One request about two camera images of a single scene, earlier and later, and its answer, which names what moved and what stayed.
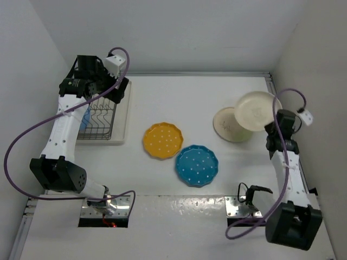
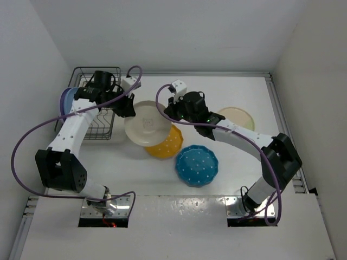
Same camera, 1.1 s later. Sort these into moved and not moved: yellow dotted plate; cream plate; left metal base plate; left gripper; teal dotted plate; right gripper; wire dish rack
Moved: cream plate; right gripper; left gripper
Not moved: wire dish rack; teal dotted plate; left metal base plate; yellow dotted plate
